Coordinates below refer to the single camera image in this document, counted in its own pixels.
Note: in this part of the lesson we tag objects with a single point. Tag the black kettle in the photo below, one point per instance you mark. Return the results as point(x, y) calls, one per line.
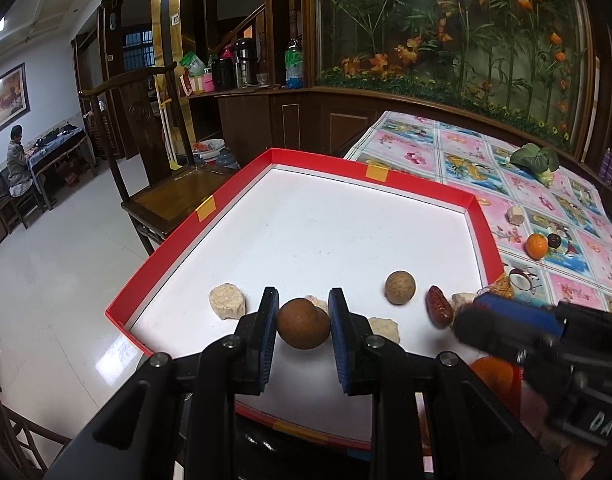
point(222, 72)

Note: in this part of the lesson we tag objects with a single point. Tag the red shallow box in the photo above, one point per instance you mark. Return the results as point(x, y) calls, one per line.
point(311, 245)

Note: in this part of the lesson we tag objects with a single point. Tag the orange mandarin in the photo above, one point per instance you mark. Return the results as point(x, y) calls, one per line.
point(493, 376)
point(537, 246)

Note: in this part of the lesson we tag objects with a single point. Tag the steel thermos flask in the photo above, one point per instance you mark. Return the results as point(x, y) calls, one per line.
point(243, 62)

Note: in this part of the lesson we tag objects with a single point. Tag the dark round date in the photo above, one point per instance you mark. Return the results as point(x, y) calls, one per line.
point(554, 240)

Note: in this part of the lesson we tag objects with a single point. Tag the plastic basin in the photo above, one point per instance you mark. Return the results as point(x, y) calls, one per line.
point(208, 147)

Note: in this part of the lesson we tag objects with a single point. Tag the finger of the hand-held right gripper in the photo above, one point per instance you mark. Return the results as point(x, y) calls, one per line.
point(485, 335)
point(520, 310)

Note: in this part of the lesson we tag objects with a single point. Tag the glass cup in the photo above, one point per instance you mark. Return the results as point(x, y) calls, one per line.
point(262, 79)

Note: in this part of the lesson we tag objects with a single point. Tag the wooden chair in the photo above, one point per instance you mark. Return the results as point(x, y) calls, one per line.
point(156, 170)

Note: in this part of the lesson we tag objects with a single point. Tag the red date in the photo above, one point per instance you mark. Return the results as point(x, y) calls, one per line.
point(438, 306)

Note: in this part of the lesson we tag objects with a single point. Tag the blue water jug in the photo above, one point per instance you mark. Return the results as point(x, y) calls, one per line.
point(228, 161)

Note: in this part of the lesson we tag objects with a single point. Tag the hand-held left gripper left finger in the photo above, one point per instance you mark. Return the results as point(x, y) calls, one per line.
point(268, 340)

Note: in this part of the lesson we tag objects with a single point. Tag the green bok choy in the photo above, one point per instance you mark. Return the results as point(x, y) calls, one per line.
point(535, 160)

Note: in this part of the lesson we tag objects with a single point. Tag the wooden cabinet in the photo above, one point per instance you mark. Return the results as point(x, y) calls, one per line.
point(286, 115)

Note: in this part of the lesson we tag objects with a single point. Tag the dark covered table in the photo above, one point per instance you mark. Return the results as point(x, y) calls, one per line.
point(61, 147)

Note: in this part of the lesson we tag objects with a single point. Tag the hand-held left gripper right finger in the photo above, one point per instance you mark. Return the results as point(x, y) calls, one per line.
point(338, 340)

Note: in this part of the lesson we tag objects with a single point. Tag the glass screen with artificial flowers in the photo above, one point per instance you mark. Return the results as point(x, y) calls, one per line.
point(450, 45)

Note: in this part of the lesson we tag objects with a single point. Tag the green label plastic bottle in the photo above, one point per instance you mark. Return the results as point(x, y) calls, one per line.
point(293, 62)

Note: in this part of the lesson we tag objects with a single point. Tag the printed tablecloth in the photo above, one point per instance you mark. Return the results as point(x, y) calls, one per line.
point(560, 210)

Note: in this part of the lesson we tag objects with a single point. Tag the brown longan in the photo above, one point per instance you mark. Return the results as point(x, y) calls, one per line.
point(303, 322)
point(399, 287)

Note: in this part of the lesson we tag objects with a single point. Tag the framed wall painting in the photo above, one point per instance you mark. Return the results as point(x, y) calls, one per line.
point(3, 97)

